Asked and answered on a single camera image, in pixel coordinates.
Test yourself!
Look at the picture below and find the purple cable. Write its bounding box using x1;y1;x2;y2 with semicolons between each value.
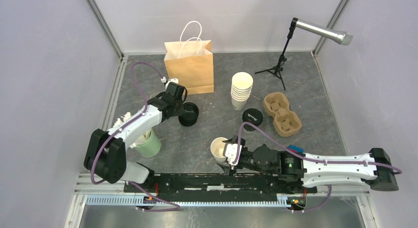
90;61;181;212
237;121;403;213

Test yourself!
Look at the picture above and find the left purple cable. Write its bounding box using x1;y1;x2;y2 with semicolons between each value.
90;61;181;212

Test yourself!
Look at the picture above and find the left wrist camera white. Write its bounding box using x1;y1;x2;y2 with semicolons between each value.
160;76;179;88

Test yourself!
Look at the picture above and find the black coffee lid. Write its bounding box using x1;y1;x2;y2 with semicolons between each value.
242;108;264;127

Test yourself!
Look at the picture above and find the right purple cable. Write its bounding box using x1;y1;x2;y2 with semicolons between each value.
237;121;403;213

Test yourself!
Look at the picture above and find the brown pulp cup carrier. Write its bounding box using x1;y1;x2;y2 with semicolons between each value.
263;92;302;137

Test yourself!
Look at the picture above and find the red and blue block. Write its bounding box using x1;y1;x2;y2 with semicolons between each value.
288;145;304;153

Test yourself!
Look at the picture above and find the black tripod stand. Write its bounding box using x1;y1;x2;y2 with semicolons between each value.
255;17;298;90

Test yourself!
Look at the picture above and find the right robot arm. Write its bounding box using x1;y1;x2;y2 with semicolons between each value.
210;137;399;192

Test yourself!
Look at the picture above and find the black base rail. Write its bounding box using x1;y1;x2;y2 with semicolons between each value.
141;172;317;202

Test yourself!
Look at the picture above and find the white paper cup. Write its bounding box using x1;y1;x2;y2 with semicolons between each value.
210;137;228;163

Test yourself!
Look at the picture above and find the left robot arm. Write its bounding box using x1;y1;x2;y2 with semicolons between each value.
83;78;186;192

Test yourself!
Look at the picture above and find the stack of black lids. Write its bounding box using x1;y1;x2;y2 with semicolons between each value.
178;102;199;127

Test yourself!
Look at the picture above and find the brown paper bag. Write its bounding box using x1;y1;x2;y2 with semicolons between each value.
164;40;214;95

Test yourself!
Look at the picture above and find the stack of white paper cups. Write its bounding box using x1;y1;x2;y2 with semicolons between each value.
231;72;253;110

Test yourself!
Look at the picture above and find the silver cylindrical lamp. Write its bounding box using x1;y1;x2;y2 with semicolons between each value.
292;18;353;45

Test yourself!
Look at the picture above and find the black sleeved paper cup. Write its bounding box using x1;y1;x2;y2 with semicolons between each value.
243;122;261;133

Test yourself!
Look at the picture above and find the green cup holder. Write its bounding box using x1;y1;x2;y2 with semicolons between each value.
134;129;161;157

